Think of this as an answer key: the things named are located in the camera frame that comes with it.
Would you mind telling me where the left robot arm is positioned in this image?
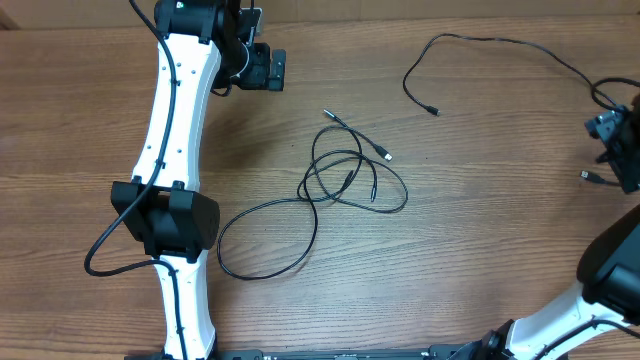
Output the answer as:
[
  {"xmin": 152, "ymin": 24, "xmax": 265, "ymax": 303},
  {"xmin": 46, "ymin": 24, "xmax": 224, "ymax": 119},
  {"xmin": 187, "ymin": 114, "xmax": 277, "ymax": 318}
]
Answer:
[{"xmin": 111, "ymin": 1, "xmax": 286, "ymax": 359}]

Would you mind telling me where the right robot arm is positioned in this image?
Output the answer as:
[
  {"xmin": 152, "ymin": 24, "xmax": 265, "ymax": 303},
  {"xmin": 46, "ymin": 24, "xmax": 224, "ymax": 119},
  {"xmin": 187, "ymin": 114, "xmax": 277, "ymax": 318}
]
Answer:
[{"xmin": 471, "ymin": 98, "xmax": 639, "ymax": 359}]

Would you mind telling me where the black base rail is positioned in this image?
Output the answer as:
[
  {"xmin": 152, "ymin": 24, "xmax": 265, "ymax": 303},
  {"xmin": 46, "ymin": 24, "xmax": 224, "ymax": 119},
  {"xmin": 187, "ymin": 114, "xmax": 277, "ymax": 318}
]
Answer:
[{"xmin": 124, "ymin": 344, "xmax": 569, "ymax": 360}]

